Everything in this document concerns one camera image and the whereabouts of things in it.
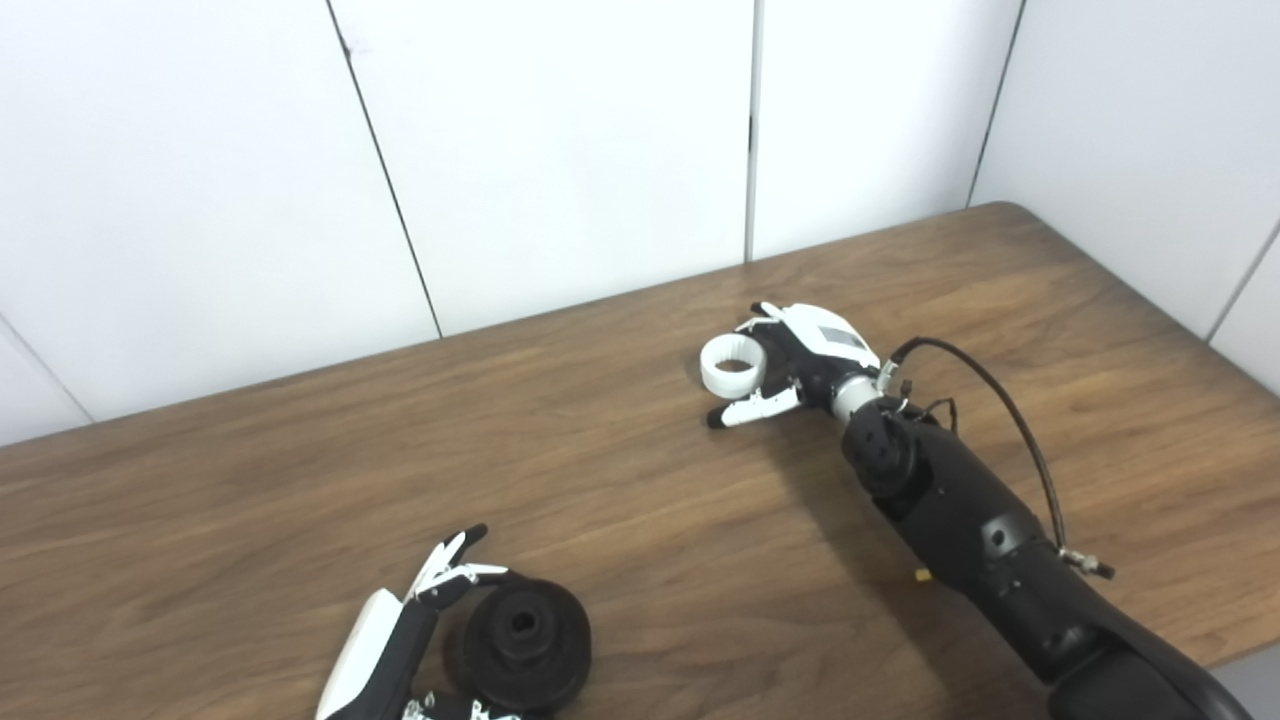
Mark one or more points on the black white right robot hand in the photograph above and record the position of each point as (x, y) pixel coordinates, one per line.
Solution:
(815, 360)

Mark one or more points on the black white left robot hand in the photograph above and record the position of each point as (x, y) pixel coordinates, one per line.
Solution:
(395, 650)

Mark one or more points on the round black plastic part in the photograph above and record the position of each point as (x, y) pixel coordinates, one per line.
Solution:
(525, 650)

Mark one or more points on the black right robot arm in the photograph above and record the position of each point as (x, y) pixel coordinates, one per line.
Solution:
(980, 530)

